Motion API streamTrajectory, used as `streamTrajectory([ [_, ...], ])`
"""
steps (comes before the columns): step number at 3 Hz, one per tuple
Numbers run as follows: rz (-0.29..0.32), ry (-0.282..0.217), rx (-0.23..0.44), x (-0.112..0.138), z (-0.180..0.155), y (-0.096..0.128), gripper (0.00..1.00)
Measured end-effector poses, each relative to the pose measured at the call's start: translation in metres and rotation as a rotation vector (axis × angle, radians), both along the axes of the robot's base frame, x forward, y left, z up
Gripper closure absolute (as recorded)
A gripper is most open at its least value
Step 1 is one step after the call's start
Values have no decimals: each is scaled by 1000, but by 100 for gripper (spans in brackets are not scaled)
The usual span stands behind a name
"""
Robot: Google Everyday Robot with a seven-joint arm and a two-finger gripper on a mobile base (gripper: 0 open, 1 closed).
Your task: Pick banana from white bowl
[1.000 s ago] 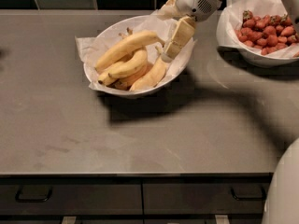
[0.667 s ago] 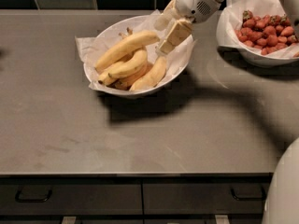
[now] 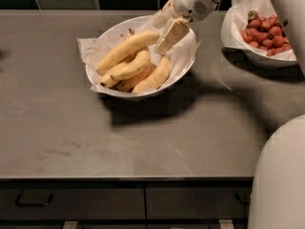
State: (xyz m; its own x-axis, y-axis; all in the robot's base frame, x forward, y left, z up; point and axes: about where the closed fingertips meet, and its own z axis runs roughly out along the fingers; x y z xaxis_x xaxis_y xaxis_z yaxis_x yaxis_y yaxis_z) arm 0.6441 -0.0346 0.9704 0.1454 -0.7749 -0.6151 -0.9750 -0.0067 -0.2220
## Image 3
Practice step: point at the middle curved yellow banana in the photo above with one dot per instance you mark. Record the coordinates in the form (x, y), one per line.
(140, 62)

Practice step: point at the black drawer handle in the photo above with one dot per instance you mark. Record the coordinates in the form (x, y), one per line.
(243, 198)
(34, 198)

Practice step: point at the left black drawer handle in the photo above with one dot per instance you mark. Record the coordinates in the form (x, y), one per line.
(34, 198)

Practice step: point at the white paper liner in banana bowl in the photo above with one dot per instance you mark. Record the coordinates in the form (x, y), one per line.
(184, 51)

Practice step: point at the white strawberry bowl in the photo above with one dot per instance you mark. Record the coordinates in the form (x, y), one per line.
(236, 20)

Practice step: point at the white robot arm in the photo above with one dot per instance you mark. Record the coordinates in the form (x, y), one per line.
(278, 193)

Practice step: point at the white paper liner in strawberry bowl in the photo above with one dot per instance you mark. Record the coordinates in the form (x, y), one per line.
(263, 7)

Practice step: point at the right black drawer handle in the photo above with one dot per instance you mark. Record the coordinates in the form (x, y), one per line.
(243, 198)

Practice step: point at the bottom orange-brown banana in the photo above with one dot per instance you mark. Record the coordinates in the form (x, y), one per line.
(127, 85)

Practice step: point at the right dark drawer front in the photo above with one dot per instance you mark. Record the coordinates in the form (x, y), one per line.
(195, 203)

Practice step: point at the dark drawer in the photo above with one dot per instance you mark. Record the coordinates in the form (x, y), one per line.
(195, 203)
(87, 203)

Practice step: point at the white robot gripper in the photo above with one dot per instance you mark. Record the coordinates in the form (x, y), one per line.
(192, 1)

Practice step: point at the pile of red strawberries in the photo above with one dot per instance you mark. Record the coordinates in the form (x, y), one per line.
(265, 33)

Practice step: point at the left dark drawer front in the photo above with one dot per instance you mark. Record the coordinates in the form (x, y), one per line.
(87, 203)

